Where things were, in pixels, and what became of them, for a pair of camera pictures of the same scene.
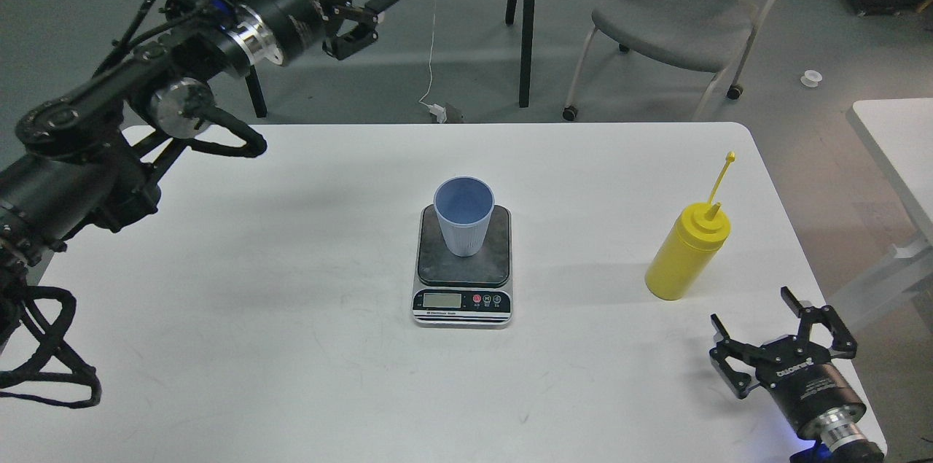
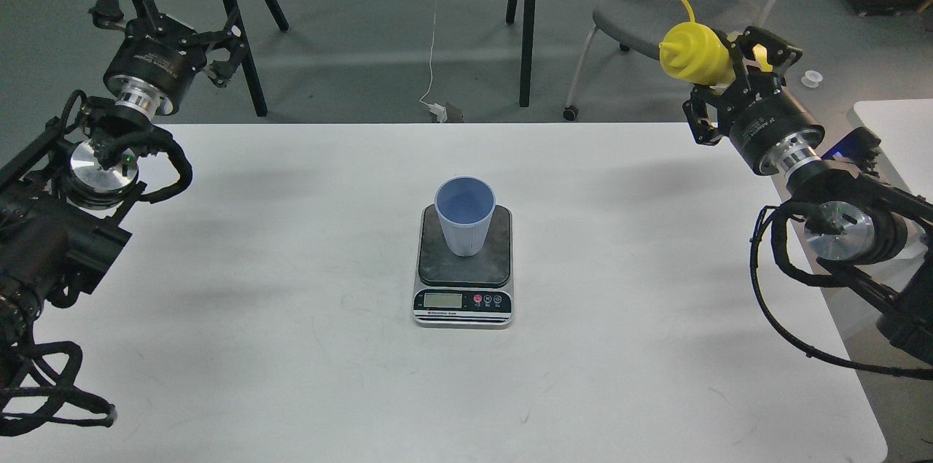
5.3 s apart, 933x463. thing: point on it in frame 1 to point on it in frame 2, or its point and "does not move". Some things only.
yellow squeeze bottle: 691,248 to 696,52
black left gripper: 296,6 to 154,63
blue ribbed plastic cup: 465,205 does not move
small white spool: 811,78 does not move
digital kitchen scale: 453,292 does not move
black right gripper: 802,380 to 770,130
